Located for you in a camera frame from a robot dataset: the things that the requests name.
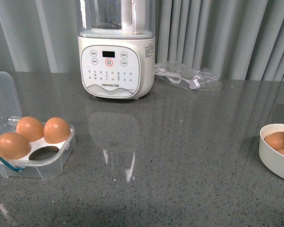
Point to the clear plastic egg box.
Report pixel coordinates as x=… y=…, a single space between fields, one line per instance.
x=45 y=160

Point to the brown egg back right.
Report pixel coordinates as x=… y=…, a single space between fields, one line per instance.
x=56 y=130

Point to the brown egg back left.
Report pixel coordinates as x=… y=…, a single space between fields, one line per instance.
x=30 y=128

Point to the brown egg front left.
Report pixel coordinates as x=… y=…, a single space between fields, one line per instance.
x=13 y=146

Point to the clear plastic bag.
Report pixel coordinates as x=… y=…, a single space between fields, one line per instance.
x=181 y=76

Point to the white Joyoung blender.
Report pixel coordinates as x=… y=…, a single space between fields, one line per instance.
x=116 y=40

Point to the grey curtain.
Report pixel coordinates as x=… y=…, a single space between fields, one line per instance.
x=236 y=39

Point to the teal rubber band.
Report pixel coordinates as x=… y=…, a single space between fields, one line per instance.
x=13 y=168

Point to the white round bowl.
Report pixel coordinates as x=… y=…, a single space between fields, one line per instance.
x=272 y=159

